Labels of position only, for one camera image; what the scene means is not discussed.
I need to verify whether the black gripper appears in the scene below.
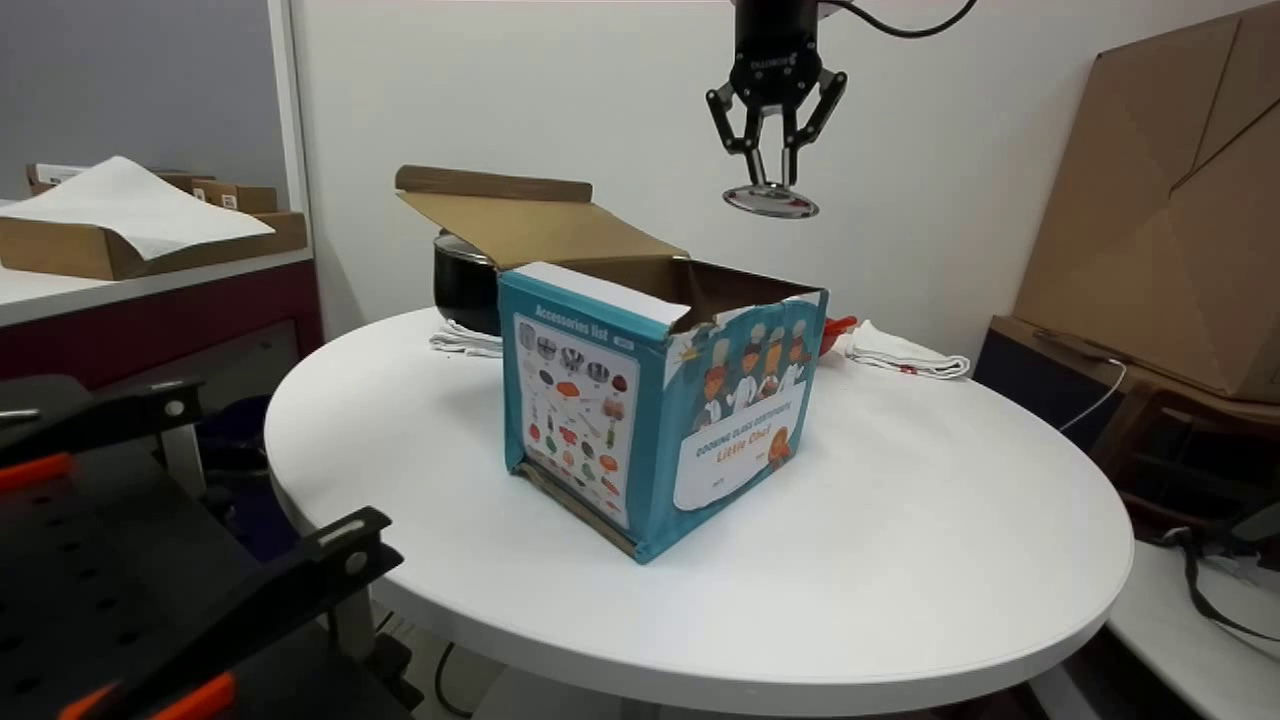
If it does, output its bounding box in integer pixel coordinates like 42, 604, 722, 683
700, 0, 853, 191

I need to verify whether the teal printed cardboard box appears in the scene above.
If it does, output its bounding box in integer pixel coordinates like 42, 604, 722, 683
392, 158, 832, 566

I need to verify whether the black cooking pot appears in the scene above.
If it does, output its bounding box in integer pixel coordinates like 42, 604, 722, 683
428, 226, 509, 337

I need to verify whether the brown wooden furniture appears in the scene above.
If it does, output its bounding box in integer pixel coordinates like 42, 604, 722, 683
972, 315, 1280, 534

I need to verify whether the large flat cardboard sheet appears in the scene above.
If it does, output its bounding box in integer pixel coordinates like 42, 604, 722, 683
1011, 2, 1280, 402

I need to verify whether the dark red desk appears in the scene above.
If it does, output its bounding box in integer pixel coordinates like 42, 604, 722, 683
0, 244, 328, 393

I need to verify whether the white paper sheet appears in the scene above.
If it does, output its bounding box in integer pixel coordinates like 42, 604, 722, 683
0, 151, 280, 265

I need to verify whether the white side table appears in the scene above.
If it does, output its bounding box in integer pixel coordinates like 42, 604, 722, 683
1105, 531, 1280, 720

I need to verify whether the shallow cardboard tray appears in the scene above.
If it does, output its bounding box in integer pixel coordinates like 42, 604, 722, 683
0, 203, 312, 282

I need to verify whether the black orange stand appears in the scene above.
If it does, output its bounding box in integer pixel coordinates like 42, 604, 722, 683
0, 373, 413, 720

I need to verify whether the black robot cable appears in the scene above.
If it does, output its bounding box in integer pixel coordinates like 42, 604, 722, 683
830, 0, 984, 42

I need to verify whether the black cable bundle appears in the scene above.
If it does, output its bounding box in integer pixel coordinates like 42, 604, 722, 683
1158, 496, 1280, 651

